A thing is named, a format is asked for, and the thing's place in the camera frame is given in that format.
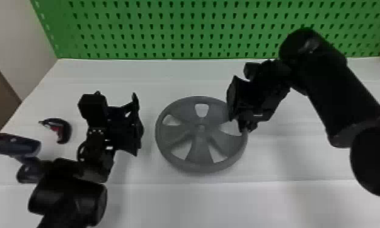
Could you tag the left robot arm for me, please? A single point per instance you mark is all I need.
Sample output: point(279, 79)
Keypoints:
point(68, 197)

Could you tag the black red curved tool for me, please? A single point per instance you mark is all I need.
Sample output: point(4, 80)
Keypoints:
point(61, 129)

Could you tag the drill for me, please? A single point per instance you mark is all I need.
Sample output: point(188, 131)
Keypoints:
point(13, 148)

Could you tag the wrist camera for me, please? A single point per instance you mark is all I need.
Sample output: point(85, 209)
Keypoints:
point(238, 97)
point(92, 108)

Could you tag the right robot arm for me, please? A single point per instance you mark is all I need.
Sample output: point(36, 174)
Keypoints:
point(329, 92)

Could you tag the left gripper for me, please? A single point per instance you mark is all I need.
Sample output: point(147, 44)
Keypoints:
point(116, 127)

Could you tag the grey wheel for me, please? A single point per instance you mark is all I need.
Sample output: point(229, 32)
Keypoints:
point(193, 149)

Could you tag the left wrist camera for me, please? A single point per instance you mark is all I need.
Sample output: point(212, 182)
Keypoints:
point(92, 108)

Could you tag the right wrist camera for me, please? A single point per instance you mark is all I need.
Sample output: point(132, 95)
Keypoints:
point(238, 97)

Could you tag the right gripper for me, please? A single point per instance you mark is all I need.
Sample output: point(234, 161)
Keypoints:
point(267, 97)

